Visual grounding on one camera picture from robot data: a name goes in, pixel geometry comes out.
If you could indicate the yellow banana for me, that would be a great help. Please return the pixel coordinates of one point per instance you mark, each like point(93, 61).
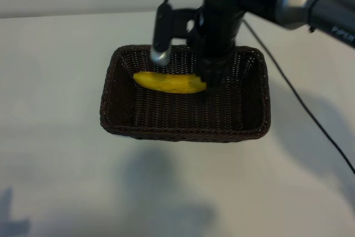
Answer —
point(166, 83)

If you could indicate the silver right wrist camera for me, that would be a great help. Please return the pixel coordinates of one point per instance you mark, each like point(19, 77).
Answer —
point(162, 34)

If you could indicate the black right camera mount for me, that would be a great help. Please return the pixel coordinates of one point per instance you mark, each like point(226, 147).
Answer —
point(180, 23)

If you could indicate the dark brown wicker basket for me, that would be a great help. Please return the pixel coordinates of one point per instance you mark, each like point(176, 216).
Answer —
point(180, 115)

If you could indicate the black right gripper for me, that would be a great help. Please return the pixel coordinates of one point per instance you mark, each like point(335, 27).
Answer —
point(219, 20)

